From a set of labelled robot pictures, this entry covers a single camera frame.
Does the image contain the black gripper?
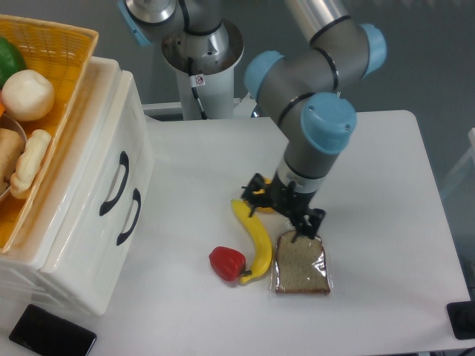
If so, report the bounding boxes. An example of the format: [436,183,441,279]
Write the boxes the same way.
[241,173,326,243]

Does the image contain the white drawer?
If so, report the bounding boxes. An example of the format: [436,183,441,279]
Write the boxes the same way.
[40,187,142,315]
[66,71,154,216]

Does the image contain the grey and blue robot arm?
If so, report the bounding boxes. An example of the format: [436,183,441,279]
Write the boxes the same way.
[118,1,387,239]

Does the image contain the bread slice in plastic bag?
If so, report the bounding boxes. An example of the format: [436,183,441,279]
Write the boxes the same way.
[269,221,333,297]

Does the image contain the brown toy bread roll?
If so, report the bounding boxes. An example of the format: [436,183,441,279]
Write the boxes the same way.
[0,128,24,194]

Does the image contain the red toy bell pepper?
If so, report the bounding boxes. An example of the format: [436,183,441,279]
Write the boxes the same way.
[209,246,252,282]

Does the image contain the black smartphone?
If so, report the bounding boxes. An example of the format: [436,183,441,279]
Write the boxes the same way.
[9,304,96,356]

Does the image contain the cream toy bread stick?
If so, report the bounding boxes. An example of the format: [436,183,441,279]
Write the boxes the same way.
[10,129,51,200]

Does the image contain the yellow toy banana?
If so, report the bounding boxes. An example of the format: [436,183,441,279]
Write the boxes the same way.
[231,200,273,285]

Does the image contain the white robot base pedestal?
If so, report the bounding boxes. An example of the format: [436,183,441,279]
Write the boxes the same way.
[143,19,258,121]

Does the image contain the yellow toy bell pepper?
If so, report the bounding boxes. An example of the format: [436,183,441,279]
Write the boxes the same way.
[254,177,276,214]

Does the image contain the black device at table edge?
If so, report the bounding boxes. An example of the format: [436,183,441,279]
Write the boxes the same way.
[446,301,474,340]

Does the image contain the yellow wicker basket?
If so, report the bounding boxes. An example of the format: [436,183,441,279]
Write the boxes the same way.
[1,14,99,253]

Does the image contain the white toy bun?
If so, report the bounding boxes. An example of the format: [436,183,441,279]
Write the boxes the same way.
[1,70,55,122]

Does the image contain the green toy pepper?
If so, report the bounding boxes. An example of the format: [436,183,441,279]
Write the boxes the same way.
[0,37,27,88]

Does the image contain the metal bowl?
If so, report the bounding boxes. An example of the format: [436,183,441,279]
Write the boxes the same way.
[1,114,27,201]

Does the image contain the white drawer cabinet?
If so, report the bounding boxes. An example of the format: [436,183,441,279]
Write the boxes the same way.
[0,56,123,317]

